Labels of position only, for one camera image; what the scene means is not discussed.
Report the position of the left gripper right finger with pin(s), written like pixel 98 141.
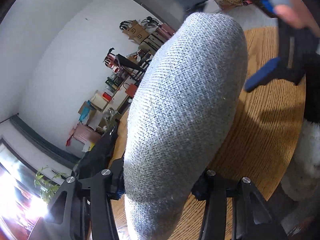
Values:
pixel 252 218

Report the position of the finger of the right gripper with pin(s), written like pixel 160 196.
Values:
pixel 296 50
pixel 266 7

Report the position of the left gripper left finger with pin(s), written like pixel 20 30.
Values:
pixel 81 208

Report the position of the grey knit sweater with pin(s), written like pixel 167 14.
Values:
pixel 180 115

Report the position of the person's right hand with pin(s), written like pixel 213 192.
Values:
pixel 296 14

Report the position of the brown camouflage bag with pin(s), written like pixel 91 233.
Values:
pixel 229 4

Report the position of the green potted plant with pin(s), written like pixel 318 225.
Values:
pixel 47 187

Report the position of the black garment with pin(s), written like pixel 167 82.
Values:
pixel 99 156

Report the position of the yellow bag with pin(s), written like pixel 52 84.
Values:
pixel 88 146

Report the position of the dark grey curtain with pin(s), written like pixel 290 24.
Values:
pixel 62 157

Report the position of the brown cardboard boxes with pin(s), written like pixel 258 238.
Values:
pixel 134 31

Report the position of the pink suitcase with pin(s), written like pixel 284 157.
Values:
pixel 84 134

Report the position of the black wheeled cart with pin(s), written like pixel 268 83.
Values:
pixel 134 65

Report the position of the orange paper bag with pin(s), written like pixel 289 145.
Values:
pixel 130 89

